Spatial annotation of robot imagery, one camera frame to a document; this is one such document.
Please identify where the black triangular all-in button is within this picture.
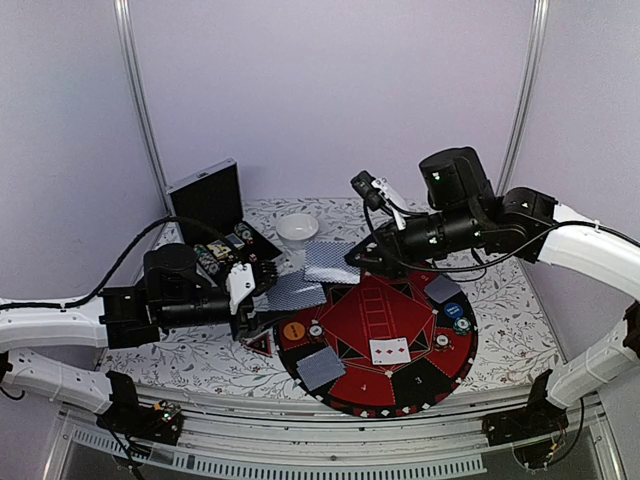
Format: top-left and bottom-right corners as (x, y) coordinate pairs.
(243, 332), (272, 357)

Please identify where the left aluminium frame post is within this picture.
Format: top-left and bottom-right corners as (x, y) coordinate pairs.
(113, 0), (167, 196)

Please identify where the blue small blind button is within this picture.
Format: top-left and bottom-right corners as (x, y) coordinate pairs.
(443, 302), (464, 320)

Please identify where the white ceramic bowl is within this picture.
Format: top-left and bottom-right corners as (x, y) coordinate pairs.
(275, 213), (319, 248)

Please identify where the boxed playing card deck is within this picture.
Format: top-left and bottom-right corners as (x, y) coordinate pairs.
(207, 235), (245, 257)

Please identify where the green fifty poker chip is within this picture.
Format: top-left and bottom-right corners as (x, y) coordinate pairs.
(453, 317), (472, 336)

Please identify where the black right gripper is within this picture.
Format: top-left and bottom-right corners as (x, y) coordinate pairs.
(345, 203), (484, 279)

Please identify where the right aluminium frame post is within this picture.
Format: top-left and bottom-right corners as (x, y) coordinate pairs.
(497, 0), (550, 195)

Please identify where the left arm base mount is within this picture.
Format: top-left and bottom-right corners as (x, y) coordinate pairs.
(97, 371), (184, 446)

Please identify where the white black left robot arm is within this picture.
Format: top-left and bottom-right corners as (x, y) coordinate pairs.
(1, 216), (278, 434)

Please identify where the short green chip row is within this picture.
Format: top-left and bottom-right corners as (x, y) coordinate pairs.
(234, 222), (254, 245)

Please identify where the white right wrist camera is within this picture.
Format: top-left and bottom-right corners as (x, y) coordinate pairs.
(350, 170), (409, 231)

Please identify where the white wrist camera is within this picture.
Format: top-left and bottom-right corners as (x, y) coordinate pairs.
(225, 260), (278, 315)
(350, 170), (409, 231)

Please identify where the aluminium frame post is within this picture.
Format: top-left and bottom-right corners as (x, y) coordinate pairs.
(113, 0), (167, 196)
(497, 0), (550, 195)

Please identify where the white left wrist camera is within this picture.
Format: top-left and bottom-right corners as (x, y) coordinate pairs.
(225, 260), (278, 315)

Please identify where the dealt blue playing card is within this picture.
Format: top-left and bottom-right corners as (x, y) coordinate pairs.
(296, 347), (346, 391)

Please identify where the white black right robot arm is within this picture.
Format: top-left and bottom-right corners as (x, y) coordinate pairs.
(345, 146), (639, 436)

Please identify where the round red black poker mat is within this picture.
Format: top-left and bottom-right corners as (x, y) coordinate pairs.
(274, 273), (479, 419)

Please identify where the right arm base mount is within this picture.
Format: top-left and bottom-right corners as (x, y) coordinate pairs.
(482, 370), (569, 470)

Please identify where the nine of diamonds card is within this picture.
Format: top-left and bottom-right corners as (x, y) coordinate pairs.
(304, 241), (361, 285)

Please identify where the orange black hundred chip stack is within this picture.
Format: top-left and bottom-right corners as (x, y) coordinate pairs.
(307, 324), (325, 343)

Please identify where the orange big blind button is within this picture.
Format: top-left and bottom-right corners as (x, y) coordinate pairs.
(282, 321), (306, 342)

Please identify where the aluminium poker chip case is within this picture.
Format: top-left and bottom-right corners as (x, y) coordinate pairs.
(166, 158), (282, 263)

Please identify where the row of poker chips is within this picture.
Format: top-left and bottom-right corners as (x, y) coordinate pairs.
(193, 244), (220, 276)

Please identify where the three of diamonds card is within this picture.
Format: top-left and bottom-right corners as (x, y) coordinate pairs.
(369, 337), (411, 366)

